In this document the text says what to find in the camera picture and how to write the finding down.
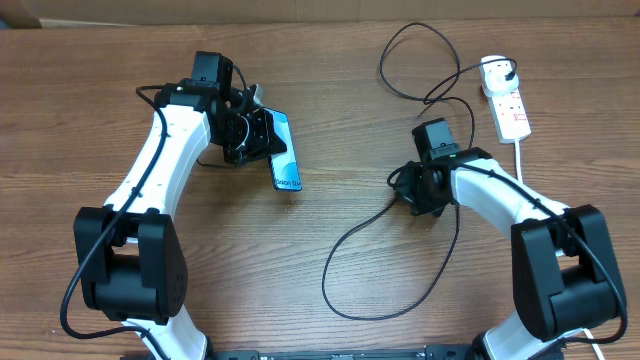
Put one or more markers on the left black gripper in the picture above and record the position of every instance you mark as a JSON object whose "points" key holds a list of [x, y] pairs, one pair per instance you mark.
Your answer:
{"points": [[265, 142]]}

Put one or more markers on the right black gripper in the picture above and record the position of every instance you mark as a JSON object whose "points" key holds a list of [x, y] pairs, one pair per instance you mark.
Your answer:
{"points": [[405, 190]]}

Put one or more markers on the blue Samsung Galaxy smartphone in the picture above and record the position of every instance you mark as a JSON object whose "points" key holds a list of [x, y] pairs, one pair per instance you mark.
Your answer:
{"points": [[284, 167]]}

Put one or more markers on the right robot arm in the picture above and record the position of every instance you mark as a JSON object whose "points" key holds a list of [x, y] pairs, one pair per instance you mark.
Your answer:
{"points": [[564, 269]]}

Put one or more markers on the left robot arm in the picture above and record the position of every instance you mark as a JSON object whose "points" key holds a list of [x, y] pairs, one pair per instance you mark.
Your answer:
{"points": [[131, 266]]}

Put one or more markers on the white power strip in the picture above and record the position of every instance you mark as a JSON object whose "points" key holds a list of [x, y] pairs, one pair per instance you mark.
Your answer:
{"points": [[510, 118]]}

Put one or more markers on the white wall charger adapter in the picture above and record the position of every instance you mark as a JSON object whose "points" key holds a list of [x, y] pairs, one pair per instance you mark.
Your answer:
{"points": [[498, 75]]}

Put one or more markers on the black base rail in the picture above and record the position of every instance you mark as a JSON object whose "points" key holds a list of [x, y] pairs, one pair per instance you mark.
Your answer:
{"points": [[431, 352]]}

